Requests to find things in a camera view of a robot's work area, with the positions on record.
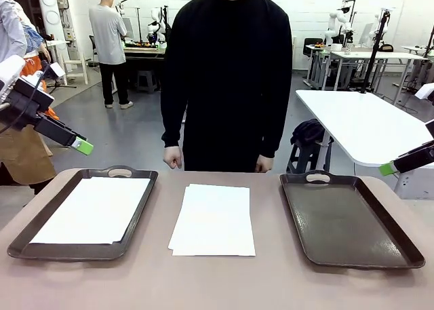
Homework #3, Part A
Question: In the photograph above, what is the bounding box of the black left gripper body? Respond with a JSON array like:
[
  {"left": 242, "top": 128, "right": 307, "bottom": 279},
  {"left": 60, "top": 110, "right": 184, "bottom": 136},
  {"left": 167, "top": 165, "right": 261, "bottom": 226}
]
[{"left": 0, "top": 77, "right": 55, "bottom": 132}]

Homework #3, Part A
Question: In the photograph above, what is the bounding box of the person's left forearm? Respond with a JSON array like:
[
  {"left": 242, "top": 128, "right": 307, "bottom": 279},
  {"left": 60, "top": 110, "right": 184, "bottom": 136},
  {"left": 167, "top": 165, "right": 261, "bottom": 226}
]
[{"left": 259, "top": 102, "right": 289, "bottom": 159}]

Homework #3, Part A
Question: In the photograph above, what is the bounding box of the person's right forearm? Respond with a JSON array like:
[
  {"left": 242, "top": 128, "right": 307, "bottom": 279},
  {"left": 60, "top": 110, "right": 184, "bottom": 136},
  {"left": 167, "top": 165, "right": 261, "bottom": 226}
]
[{"left": 161, "top": 99, "right": 188, "bottom": 150}]

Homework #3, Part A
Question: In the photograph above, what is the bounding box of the person's right hand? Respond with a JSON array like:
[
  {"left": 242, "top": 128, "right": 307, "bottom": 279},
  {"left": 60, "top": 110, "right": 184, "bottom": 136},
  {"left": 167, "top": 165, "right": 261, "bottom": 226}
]
[{"left": 163, "top": 146, "right": 184, "bottom": 170}]

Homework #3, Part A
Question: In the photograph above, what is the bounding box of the person's left hand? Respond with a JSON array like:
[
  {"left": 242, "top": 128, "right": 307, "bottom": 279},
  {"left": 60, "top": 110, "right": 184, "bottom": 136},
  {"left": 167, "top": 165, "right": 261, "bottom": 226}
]
[{"left": 254, "top": 155, "right": 274, "bottom": 173}]

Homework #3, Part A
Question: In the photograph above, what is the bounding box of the bystander with brown apron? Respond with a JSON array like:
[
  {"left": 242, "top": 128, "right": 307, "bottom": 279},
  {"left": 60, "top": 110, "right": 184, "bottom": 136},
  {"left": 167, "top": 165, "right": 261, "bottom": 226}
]
[{"left": 0, "top": 0, "right": 57, "bottom": 195}]

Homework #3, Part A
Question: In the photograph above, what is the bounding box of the white wooden step stool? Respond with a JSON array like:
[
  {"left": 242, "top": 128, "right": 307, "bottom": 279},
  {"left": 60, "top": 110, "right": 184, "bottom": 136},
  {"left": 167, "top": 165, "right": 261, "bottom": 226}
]
[{"left": 62, "top": 40, "right": 90, "bottom": 86}]

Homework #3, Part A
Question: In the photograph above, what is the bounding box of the white table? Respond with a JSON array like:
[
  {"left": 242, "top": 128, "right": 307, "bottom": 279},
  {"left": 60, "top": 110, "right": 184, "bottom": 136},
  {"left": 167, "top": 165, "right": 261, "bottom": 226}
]
[{"left": 294, "top": 89, "right": 434, "bottom": 199}]

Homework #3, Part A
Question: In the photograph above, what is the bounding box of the brown plastic serving tray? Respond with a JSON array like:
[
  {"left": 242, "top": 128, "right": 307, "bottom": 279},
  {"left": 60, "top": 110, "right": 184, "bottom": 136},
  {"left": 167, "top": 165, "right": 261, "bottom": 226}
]
[
  {"left": 6, "top": 165, "right": 159, "bottom": 262},
  {"left": 279, "top": 170, "right": 427, "bottom": 270}
]

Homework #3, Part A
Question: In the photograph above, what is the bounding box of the black pole stand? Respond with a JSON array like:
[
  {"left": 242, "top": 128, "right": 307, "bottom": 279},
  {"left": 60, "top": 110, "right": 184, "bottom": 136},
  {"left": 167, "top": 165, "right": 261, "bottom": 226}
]
[{"left": 360, "top": 8, "right": 391, "bottom": 94}]

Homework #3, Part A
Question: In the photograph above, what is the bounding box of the grey plastic stool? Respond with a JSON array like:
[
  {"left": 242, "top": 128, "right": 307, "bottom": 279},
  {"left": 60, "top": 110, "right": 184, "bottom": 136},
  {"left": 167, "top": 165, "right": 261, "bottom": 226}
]
[{"left": 136, "top": 69, "right": 161, "bottom": 94}]

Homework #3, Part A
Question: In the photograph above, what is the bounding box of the bystander in grey t-shirt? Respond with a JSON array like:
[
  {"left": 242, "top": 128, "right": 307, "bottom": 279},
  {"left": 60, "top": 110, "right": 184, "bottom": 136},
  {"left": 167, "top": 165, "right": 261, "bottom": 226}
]
[{"left": 88, "top": 0, "right": 135, "bottom": 110}]

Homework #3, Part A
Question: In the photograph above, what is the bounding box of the tall white air unit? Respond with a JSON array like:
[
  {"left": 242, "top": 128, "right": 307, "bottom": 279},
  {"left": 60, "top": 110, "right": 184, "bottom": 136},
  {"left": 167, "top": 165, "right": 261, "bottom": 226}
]
[{"left": 36, "top": 0, "right": 68, "bottom": 43}]

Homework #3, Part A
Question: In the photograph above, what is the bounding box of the dark workbench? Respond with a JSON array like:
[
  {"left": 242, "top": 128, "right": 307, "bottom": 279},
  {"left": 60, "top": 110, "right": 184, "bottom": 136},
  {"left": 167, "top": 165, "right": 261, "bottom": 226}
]
[{"left": 123, "top": 44, "right": 167, "bottom": 94}]

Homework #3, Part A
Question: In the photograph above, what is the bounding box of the black cloth bundle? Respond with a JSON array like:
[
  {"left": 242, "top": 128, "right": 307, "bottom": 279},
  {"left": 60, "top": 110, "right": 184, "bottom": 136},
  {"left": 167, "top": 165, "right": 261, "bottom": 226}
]
[{"left": 290, "top": 119, "right": 335, "bottom": 147}]

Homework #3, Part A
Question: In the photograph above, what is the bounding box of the black office chair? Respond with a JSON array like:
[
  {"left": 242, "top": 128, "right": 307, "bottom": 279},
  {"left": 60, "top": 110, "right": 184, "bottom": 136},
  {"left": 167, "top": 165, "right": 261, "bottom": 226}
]
[{"left": 302, "top": 37, "right": 325, "bottom": 58}]

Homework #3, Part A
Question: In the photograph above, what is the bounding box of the person in black sweater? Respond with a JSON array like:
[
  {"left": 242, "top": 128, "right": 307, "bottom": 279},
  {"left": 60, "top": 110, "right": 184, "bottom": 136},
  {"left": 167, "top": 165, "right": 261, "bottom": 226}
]
[{"left": 161, "top": 0, "right": 293, "bottom": 174}]

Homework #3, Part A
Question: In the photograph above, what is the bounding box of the thin black cable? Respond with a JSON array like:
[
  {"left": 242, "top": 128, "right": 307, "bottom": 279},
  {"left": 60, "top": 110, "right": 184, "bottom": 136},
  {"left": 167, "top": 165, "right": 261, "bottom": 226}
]
[{"left": 0, "top": 71, "right": 47, "bottom": 134}]

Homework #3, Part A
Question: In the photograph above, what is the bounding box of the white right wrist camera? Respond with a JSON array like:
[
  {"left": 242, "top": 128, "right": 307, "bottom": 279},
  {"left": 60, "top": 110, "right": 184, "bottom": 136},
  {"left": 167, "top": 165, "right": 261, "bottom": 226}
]
[{"left": 414, "top": 82, "right": 434, "bottom": 103}]

